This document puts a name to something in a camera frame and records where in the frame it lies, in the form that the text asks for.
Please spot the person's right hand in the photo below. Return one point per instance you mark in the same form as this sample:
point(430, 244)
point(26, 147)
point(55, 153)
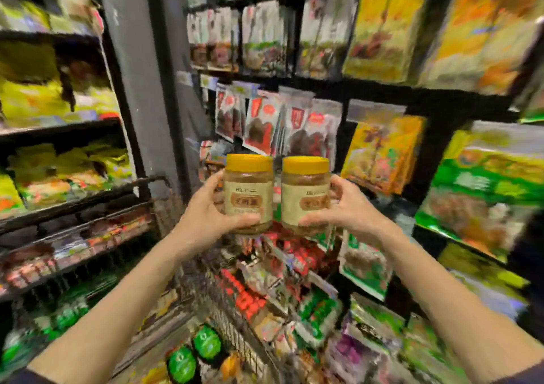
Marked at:
point(352, 216)

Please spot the person's left hand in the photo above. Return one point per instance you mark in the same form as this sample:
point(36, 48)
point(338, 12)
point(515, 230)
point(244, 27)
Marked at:
point(199, 222)

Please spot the yellow-lid jar beige label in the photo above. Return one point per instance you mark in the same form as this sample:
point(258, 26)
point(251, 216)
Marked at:
point(304, 192)
point(248, 192)

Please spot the person's right forearm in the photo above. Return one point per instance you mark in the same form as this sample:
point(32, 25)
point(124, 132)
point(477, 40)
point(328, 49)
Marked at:
point(459, 320)

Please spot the person's left forearm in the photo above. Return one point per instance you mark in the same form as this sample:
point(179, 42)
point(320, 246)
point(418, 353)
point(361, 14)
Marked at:
point(106, 324)

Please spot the group of assorted food packets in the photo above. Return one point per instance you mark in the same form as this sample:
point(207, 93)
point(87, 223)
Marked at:
point(382, 154)

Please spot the group of small red packets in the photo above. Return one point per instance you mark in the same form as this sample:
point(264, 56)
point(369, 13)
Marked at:
point(244, 301)

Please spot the row of red white packets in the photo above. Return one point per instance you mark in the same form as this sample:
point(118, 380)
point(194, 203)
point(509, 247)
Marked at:
point(261, 124)

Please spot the black snack shelving unit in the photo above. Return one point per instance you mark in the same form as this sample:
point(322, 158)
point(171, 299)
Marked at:
point(42, 139)

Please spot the rows of colourful snack bags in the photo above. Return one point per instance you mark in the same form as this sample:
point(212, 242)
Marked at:
point(34, 99)

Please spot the dark blue left sleeve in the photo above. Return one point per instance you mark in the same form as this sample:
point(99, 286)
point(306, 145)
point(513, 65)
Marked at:
point(25, 378)

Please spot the dark blue sleeve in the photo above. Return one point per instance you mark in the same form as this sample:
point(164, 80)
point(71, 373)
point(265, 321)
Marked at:
point(25, 378)
point(527, 375)

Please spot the dark blue right sleeve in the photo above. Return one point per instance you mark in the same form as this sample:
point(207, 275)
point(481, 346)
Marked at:
point(527, 375)

